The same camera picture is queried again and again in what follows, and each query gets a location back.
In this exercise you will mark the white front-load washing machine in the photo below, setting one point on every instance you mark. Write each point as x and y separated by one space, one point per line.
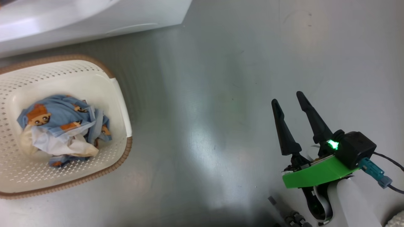
94 19

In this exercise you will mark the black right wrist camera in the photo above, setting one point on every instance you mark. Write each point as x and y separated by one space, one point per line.
356 148

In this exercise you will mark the white garment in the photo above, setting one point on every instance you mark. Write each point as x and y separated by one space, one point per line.
60 145

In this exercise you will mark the cream perforated laundry basket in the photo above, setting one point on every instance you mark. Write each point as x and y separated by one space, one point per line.
104 94

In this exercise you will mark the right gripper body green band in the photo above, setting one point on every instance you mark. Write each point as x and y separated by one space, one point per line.
315 175

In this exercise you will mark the blue bear-print garment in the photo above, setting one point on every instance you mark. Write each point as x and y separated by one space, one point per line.
60 113

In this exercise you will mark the white fuzzy object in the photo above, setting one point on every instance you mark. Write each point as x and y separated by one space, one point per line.
396 220

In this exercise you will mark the dark robot base parts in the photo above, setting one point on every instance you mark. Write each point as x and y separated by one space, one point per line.
295 218

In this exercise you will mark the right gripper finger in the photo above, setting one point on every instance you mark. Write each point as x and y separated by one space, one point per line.
285 132
317 124

